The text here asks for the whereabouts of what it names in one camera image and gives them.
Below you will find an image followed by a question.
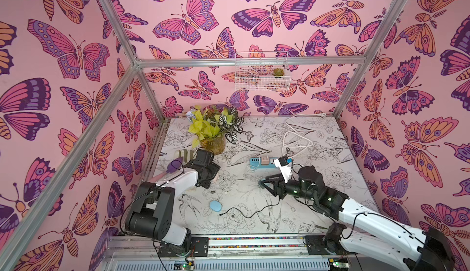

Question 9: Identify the pink usb charger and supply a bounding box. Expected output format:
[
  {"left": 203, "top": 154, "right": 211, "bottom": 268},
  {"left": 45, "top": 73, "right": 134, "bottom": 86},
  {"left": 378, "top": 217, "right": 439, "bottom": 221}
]
[{"left": 260, "top": 157, "right": 270, "bottom": 166}]

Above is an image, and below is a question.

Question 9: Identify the black usb cable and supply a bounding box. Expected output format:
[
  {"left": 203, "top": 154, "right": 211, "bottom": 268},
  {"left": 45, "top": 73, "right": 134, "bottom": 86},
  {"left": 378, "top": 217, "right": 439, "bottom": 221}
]
[{"left": 218, "top": 197, "right": 281, "bottom": 218}]

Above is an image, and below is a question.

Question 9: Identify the blue earbud case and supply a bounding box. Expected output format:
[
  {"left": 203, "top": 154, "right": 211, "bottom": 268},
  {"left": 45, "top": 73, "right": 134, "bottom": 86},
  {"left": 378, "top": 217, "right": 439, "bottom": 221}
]
[{"left": 209, "top": 200, "right": 222, "bottom": 212}]

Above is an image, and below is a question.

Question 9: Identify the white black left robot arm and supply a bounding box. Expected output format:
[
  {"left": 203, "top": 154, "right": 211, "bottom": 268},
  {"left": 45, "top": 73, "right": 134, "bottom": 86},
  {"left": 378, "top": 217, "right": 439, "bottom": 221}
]
[{"left": 124, "top": 149, "right": 220, "bottom": 256}]

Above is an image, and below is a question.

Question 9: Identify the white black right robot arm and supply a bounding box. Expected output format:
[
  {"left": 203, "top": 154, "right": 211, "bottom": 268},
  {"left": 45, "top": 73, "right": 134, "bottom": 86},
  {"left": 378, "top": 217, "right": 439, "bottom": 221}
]
[{"left": 259, "top": 166, "right": 456, "bottom": 271}]

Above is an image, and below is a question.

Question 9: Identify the beige striped cloth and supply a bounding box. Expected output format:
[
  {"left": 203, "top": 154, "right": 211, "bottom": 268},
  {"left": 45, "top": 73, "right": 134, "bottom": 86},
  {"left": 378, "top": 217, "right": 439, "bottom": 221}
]
[{"left": 174, "top": 149, "right": 197, "bottom": 164}]

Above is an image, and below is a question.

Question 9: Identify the blue power strip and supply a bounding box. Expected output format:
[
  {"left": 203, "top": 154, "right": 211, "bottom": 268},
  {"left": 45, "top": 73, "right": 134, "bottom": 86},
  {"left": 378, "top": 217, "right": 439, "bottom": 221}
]
[{"left": 249, "top": 157, "right": 276, "bottom": 169}]

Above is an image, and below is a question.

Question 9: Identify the pink purple hairbrush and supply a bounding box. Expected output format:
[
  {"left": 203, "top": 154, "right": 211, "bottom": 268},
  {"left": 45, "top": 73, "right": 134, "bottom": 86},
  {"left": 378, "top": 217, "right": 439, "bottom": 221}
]
[{"left": 154, "top": 157, "right": 183, "bottom": 179}]

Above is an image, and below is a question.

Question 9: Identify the potted plant in glass jar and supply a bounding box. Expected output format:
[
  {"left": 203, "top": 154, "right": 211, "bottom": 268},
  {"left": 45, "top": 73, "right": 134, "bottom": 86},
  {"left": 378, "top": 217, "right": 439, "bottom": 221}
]
[{"left": 186, "top": 105, "right": 244, "bottom": 155}]

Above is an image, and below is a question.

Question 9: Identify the small green succulent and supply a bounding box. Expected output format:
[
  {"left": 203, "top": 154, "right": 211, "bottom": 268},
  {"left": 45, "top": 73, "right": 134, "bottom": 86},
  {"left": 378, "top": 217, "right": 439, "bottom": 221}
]
[{"left": 272, "top": 68, "right": 285, "bottom": 77}]

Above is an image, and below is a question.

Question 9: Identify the white wire wall basket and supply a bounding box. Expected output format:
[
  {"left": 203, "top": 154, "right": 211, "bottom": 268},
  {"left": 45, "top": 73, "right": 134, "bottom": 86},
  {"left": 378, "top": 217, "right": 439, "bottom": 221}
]
[{"left": 233, "top": 56, "right": 291, "bottom": 93}]

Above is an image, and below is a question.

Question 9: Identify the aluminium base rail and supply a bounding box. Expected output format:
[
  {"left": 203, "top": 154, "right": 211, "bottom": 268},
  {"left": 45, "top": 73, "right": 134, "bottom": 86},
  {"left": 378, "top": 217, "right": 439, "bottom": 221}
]
[{"left": 98, "top": 233, "right": 408, "bottom": 271}]

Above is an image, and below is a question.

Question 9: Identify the aluminium cage frame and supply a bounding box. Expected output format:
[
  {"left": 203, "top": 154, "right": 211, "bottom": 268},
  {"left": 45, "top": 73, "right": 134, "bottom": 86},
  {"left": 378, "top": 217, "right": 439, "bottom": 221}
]
[{"left": 1, "top": 0, "right": 392, "bottom": 271}]

